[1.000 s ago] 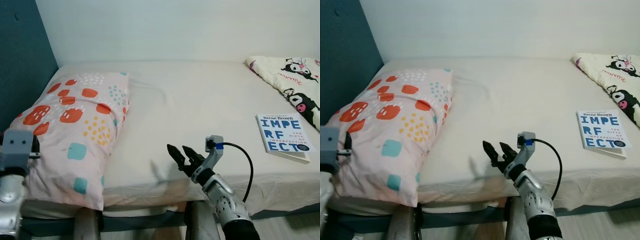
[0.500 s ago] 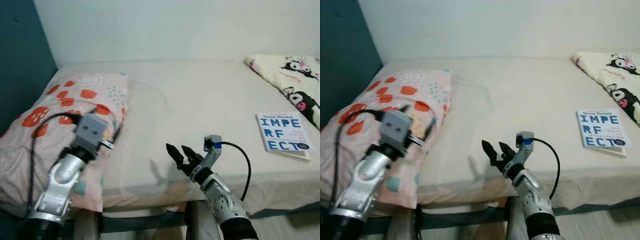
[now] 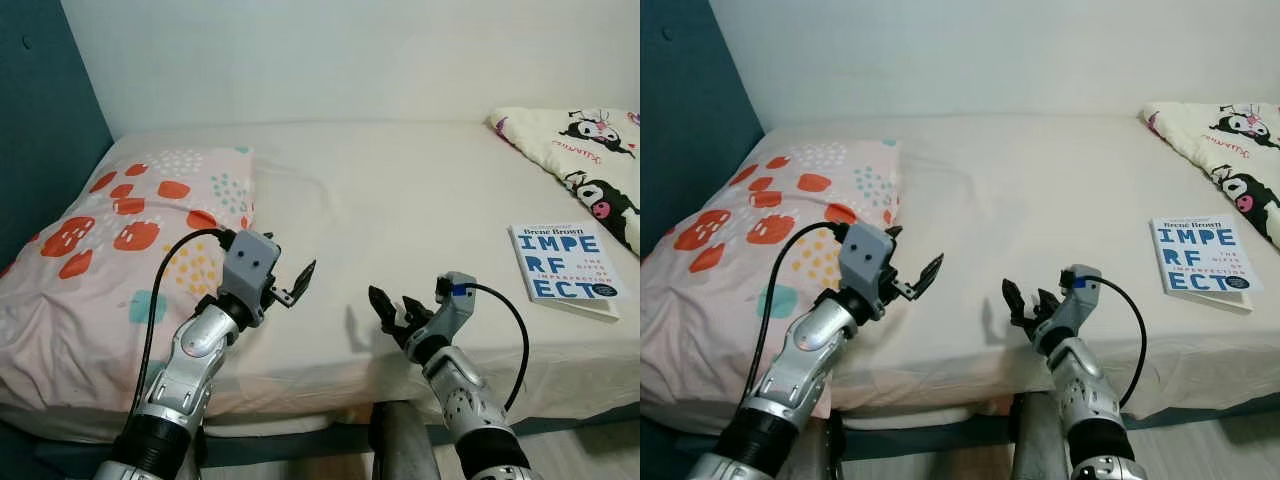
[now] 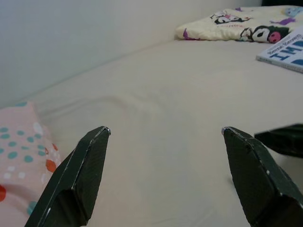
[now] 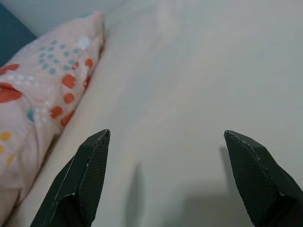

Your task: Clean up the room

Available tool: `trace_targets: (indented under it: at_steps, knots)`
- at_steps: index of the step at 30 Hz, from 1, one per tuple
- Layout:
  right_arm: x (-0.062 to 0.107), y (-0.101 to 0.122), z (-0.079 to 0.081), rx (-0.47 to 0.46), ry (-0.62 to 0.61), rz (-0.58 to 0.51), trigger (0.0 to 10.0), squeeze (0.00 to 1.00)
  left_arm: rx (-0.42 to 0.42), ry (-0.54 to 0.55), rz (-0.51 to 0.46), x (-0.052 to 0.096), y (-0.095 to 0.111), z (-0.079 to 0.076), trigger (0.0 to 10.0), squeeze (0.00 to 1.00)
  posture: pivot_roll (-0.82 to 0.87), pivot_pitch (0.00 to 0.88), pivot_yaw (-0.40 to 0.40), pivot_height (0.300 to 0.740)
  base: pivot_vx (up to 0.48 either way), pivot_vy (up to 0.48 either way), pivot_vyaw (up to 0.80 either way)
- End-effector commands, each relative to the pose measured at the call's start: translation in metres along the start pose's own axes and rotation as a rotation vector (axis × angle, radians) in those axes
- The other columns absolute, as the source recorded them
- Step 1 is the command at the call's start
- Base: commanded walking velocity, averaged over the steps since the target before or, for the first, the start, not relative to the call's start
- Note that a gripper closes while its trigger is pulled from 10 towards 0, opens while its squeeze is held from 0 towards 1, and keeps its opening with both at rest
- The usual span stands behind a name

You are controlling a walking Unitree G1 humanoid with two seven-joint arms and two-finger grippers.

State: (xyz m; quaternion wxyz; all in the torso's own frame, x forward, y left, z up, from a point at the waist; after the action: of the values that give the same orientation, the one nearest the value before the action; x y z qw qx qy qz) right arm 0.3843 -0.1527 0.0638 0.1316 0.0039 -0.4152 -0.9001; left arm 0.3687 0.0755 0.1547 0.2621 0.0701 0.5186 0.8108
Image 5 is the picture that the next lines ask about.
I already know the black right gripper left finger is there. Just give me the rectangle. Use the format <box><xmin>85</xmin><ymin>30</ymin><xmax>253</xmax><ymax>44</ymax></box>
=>
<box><xmin>29</xmin><ymin>129</ymin><xmax>111</xmax><ymax>227</ymax></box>

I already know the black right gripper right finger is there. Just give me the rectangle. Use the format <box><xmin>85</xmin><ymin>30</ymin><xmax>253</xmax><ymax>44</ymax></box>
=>
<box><xmin>223</xmin><ymin>129</ymin><xmax>303</xmax><ymax>227</ymax></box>

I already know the pink patterned pillow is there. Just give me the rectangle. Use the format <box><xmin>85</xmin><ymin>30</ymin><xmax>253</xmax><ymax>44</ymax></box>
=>
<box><xmin>0</xmin><ymin>11</ymin><xmax>106</xmax><ymax>213</ymax></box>

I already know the beige bed mattress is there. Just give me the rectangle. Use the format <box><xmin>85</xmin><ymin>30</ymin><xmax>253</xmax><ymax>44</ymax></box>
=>
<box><xmin>7</xmin><ymin>0</ymin><xmax>303</xmax><ymax>227</ymax></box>

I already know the blue upholstered headboard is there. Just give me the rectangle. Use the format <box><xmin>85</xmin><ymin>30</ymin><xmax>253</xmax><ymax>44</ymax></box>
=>
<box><xmin>0</xmin><ymin>3</ymin><xmax>38</xmax><ymax>68</ymax></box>

